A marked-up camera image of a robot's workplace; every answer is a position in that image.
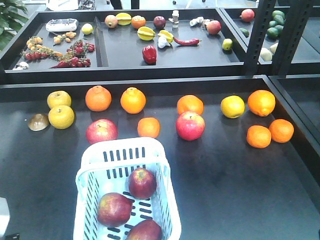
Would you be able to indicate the red bell pepper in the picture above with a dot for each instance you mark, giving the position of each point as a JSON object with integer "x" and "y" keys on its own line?
{"x": 149, "y": 54}

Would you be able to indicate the white garlic bulb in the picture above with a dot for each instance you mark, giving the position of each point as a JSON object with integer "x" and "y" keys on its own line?
{"x": 163, "y": 42}

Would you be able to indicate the red chili pepper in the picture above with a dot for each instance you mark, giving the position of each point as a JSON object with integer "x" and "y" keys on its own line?
{"x": 190, "y": 42}

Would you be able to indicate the yellow pear front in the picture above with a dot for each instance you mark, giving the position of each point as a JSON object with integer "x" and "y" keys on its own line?
{"x": 61, "y": 117}

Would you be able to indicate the yellow round citrus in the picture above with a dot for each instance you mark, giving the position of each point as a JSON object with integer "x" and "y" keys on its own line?
{"x": 232, "y": 106}

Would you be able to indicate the small orange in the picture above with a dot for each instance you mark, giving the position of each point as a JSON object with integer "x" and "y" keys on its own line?
{"x": 258, "y": 136}
{"x": 281, "y": 130}
{"x": 149, "y": 127}

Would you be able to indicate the yellow pear rear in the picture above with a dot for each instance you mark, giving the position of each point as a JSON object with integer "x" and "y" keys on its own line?
{"x": 59, "y": 98}

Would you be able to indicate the small orange left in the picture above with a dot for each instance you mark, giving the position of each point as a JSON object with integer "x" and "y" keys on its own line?
{"x": 258, "y": 136}

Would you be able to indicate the small orange right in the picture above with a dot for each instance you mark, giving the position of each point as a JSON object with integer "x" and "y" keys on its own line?
{"x": 281, "y": 130}

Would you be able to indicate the red apple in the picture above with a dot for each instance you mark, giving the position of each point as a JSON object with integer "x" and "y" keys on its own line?
{"x": 190, "y": 126}
{"x": 145, "y": 230}
{"x": 114, "y": 209}
{"x": 142, "y": 183}
{"x": 101, "y": 130}

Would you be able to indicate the large orange with nub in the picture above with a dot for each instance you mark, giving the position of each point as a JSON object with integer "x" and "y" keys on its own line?
{"x": 133, "y": 100}

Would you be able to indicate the orange behind apple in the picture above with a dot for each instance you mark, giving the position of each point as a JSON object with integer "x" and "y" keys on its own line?
{"x": 190, "y": 103}

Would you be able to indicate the light blue plastic basket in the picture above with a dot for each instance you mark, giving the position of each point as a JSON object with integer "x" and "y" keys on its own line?
{"x": 105, "y": 168}

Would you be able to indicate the white electronic scale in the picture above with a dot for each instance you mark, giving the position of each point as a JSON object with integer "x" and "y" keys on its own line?
{"x": 62, "y": 25}

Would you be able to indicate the small orange centre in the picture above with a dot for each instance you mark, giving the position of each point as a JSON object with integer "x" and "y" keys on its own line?
{"x": 149, "y": 127}

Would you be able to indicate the red apple behind basket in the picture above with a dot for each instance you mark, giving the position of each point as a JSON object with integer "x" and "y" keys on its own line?
{"x": 101, "y": 130}

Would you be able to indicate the large dimpled orange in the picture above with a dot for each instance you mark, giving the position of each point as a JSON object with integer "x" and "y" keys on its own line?
{"x": 98, "y": 98}

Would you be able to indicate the yellow pear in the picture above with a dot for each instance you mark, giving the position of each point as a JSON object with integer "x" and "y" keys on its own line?
{"x": 61, "y": 117}
{"x": 59, "y": 98}

